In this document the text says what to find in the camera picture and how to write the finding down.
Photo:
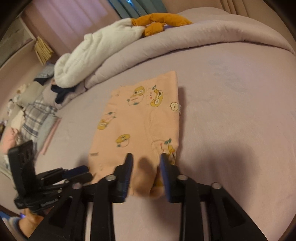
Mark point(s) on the person's left forearm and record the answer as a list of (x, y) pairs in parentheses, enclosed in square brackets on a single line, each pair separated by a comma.
[(30, 222)]

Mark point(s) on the pink ribbed panel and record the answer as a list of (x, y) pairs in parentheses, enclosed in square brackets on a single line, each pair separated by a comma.
[(235, 7)]

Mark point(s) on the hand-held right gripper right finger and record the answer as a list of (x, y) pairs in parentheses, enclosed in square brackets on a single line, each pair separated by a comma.
[(164, 176)]

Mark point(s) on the plaid pillow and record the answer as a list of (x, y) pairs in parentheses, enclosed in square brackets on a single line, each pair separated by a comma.
[(34, 115)]

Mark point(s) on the small plush toys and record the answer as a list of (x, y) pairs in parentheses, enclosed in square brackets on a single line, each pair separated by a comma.
[(15, 99)]

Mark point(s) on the peach printed long-sleeve shirt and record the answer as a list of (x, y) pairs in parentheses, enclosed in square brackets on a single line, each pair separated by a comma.
[(138, 115)]

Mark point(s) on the pink garment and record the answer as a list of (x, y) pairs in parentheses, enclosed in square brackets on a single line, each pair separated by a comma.
[(9, 139)]

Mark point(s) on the folded grey-blue cloth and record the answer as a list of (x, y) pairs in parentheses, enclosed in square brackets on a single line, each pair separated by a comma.
[(47, 127)]

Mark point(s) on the teal curtain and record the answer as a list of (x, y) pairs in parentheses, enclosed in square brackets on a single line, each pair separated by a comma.
[(138, 7)]

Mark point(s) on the lilac pillow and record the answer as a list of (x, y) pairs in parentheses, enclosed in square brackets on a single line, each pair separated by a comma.
[(49, 95)]

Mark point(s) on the folded pink cloth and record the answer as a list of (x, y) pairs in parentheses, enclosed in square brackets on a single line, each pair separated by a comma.
[(52, 136)]

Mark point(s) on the navy garment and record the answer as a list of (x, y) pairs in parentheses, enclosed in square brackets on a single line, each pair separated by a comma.
[(61, 95)]

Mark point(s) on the yellow tassel fringe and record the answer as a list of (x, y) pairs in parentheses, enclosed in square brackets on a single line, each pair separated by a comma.
[(44, 49)]

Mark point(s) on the white curved shelf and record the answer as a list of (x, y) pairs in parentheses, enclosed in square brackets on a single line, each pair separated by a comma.
[(13, 34)]

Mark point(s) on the dark cloth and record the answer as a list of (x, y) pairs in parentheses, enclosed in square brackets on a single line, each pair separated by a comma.
[(40, 81)]

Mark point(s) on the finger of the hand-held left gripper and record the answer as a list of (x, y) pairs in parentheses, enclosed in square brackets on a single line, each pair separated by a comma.
[(81, 179), (75, 171)]

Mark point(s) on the pink sheer curtain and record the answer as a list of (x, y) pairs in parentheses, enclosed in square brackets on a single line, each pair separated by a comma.
[(69, 18), (189, 3)]

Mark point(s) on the lilac duvet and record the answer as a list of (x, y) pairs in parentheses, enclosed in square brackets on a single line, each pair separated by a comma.
[(208, 32)]

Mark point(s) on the white plush goose toy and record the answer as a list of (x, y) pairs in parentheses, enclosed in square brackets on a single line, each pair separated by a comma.
[(97, 51)]

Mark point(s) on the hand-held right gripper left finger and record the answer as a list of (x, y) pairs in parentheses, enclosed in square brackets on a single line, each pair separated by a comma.
[(128, 171)]

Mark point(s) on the striped pillow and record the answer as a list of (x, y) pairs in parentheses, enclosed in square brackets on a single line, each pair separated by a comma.
[(47, 71)]

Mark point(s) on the cream garment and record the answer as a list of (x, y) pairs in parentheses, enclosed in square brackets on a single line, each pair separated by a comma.
[(17, 119)]

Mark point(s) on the beige bolster pillow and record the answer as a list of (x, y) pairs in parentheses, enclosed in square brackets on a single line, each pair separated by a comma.
[(30, 92)]

